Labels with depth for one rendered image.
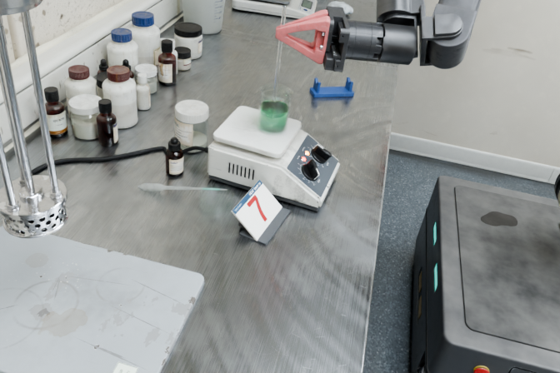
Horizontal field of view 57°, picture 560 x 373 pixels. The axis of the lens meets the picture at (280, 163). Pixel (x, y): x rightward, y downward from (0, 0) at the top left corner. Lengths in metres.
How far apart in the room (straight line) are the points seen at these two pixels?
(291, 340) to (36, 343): 0.29
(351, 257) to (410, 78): 1.67
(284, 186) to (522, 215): 1.02
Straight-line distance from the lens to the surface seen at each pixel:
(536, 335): 1.36
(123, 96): 0.99
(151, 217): 0.81
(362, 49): 0.77
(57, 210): 0.58
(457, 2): 0.81
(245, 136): 0.84
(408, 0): 0.83
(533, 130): 2.54
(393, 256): 1.94
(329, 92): 1.20
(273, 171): 0.82
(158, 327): 0.66
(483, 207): 1.67
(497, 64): 2.38
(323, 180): 0.85
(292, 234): 0.79
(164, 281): 0.70
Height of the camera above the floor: 1.28
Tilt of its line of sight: 34 degrees down
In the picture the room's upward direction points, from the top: 8 degrees clockwise
